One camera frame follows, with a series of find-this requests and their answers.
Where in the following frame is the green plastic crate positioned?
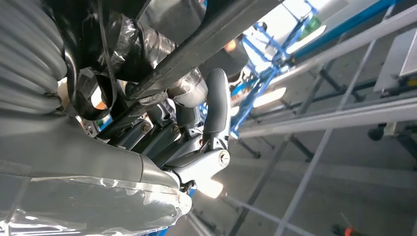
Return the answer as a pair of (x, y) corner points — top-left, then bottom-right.
(299, 16), (323, 40)

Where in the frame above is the blue metal rack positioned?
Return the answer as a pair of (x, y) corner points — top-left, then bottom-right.
(199, 0), (401, 139)

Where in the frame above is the steel workbench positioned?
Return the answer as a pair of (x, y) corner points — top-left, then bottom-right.
(187, 3), (417, 236)

